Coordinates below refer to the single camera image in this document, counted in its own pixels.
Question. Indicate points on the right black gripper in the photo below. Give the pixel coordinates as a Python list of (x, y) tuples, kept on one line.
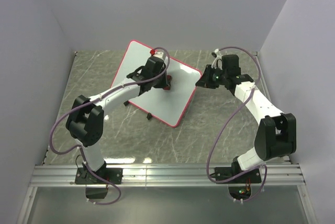
[(204, 80)]

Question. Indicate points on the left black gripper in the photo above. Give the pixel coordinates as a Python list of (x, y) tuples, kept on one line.
[(163, 84)]

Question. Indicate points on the red whiteboard eraser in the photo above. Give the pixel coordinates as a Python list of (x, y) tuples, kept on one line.
[(168, 83)]

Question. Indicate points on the red framed whiteboard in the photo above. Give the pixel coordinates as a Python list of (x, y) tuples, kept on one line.
[(167, 106)]

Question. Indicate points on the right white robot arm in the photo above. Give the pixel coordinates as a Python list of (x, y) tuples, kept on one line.
[(276, 134)]

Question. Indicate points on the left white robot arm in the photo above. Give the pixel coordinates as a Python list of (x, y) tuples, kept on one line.
[(86, 124)]

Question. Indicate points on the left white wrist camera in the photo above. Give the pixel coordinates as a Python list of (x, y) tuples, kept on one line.
[(158, 54)]

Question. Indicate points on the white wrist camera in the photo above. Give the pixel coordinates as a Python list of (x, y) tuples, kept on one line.
[(217, 62), (158, 54)]

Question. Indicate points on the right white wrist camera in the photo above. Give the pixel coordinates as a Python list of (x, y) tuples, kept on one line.
[(217, 62)]

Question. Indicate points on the aluminium front rail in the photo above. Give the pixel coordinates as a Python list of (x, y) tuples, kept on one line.
[(160, 175)]

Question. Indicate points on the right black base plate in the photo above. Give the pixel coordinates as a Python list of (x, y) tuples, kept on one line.
[(232, 177)]

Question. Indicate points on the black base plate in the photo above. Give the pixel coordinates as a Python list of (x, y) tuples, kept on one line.
[(84, 177), (232, 177)]

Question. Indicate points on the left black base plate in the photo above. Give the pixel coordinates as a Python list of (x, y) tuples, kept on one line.
[(84, 177)]

